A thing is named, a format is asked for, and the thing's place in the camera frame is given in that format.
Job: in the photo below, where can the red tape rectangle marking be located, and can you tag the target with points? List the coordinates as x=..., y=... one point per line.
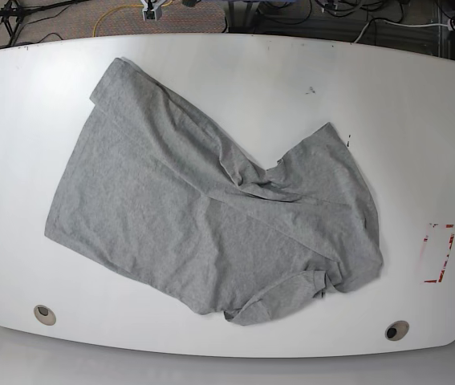
x=437, y=246

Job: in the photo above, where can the grey T-shirt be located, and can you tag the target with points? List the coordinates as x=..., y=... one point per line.
x=155, y=191

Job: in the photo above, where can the table cable grommet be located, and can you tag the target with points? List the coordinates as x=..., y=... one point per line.
x=396, y=331
x=44, y=315

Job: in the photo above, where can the right table cable grommet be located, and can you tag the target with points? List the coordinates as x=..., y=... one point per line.
x=396, y=331

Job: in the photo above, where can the left table cable grommet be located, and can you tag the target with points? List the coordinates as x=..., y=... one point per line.
x=44, y=315

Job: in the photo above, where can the black tripod stand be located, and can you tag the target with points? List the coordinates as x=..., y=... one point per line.
x=13, y=15

